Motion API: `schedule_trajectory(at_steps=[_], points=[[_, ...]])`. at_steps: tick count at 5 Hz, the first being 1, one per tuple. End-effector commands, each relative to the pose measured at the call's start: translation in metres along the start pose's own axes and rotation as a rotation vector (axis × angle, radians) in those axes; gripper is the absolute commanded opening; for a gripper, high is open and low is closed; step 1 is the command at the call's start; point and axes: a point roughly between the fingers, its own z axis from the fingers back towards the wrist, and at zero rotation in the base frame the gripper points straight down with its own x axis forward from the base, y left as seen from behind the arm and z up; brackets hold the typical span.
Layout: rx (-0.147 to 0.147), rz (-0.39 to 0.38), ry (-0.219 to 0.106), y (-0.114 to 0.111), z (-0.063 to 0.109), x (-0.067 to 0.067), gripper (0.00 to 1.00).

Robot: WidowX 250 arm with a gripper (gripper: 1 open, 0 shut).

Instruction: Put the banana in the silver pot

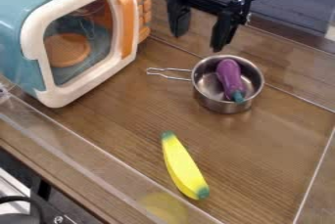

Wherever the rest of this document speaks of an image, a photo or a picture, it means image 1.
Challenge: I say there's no yellow toy banana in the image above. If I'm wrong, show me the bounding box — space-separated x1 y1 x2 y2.
161 131 209 201

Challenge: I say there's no black cable bottom left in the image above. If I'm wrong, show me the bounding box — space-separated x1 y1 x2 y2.
0 196 47 224

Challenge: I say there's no silver pot with wire handle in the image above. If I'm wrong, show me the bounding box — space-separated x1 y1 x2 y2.
145 55 264 114

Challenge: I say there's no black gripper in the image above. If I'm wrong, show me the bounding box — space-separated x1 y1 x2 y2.
166 0 253 52

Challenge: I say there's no orange microwave turntable plate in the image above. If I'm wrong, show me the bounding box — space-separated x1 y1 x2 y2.
44 33 90 67

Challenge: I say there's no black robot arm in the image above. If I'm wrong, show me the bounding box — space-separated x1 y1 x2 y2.
166 0 255 52

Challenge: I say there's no blue toy microwave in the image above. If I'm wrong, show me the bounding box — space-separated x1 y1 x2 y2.
0 0 151 108

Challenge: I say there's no purple toy eggplant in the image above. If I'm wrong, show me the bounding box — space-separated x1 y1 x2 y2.
216 59 247 103

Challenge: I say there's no clear acrylic barrier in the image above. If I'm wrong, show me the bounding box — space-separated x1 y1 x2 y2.
0 84 224 224

